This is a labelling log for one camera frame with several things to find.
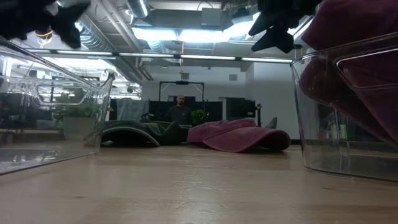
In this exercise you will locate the dark green baseball cap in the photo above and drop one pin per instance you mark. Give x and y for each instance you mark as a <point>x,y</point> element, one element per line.
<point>272,124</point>
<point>124,133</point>
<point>171,133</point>

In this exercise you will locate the silver ventilation duct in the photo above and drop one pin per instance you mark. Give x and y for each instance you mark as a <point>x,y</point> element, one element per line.
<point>138,7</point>

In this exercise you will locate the black background rig frame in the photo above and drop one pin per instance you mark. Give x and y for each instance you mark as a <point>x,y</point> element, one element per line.
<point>182,82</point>

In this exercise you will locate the potted green plant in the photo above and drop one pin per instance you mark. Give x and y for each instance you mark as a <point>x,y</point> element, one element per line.
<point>199,116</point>

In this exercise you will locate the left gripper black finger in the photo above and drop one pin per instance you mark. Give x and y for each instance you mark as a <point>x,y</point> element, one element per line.
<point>70,31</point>
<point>73,11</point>

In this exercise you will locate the bright ceiling light panel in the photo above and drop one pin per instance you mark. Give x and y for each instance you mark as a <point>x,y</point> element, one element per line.
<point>186,35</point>

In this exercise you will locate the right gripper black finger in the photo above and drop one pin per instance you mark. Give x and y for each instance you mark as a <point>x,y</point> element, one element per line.
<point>280,39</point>
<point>265,25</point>

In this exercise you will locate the grey draped cloth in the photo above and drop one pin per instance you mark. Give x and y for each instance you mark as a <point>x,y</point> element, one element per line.
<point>132,109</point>

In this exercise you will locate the person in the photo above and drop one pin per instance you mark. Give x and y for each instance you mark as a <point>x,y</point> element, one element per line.
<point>179,113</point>

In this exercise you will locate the long white light strip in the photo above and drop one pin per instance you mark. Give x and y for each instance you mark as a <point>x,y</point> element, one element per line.
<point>146,55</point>
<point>267,59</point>
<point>84,53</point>
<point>208,57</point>

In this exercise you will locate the grey ceiling box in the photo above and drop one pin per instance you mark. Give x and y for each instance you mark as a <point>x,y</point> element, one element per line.
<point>211,17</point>

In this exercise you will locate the maroon baseball cap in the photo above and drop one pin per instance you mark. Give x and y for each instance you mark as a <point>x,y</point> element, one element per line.
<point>239,137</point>
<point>373,109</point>
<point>351,21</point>

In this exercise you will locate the small artificial green plant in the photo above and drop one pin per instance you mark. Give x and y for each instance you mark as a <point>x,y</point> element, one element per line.
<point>79,127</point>

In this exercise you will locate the clear plastic bin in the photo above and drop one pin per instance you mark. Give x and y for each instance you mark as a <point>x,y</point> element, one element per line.
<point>31,155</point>
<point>326,158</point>

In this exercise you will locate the black aluminium table frame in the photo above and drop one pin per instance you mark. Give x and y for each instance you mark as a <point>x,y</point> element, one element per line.
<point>258,115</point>

